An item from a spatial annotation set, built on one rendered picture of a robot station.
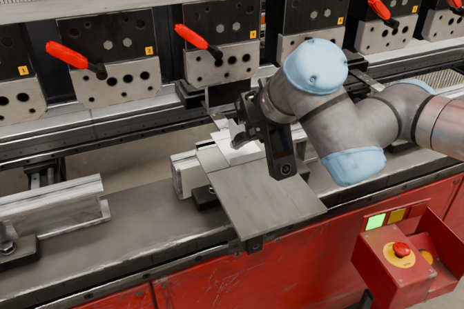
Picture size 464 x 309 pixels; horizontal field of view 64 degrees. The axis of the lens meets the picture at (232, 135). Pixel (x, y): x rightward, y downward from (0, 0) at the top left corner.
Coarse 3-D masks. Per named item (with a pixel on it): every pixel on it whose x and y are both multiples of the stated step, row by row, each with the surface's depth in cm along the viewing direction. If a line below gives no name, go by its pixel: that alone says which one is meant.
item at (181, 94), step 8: (176, 88) 108; (184, 88) 103; (192, 88) 102; (200, 88) 102; (184, 96) 101; (192, 96) 101; (200, 96) 102; (184, 104) 102; (192, 104) 102; (200, 104) 103; (216, 120) 95; (224, 120) 95; (224, 128) 92
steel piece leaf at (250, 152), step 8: (224, 144) 87; (248, 144) 87; (224, 152) 85; (232, 152) 85; (240, 152) 85; (248, 152) 85; (256, 152) 82; (264, 152) 83; (232, 160) 80; (240, 160) 81; (248, 160) 82
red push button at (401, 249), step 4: (396, 244) 88; (400, 244) 88; (404, 244) 88; (396, 248) 87; (400, 248) 87; (404, 248) 87; (408, 248) 87; (396, 252) 86; (400, 252) 86; (404, 252) 86; (408, 252) 86; (396, 256) 88; (400, 256) 87; (404, 256) 86
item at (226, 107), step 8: (240, 80) 80; (248, 80) 81; (208, 88) 78; (216, 88) 79; (224, 88) 80; (232, 88) 81; (240, 88) 81; (248, 88) 82; (208, 96) 79; (216, 96) 80; (224, 96) 81; (232, 96) 82; (208, 104) 81; (216, 104) 81; (224, 104) 82; (232, 104) 84; (208, 112) 83; (216, 112) 84
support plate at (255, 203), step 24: (216, 168) 80; (240, 168) 80; (264, 168) 80; (216, 192) 75; (240, 192) 75; (264, 192) 75; (288, 192) 75; (312, 192) 75; (240, 216) 70; (264, 216) 70; (288, 216) 70; (312, 216) 70; (240, 240) 66
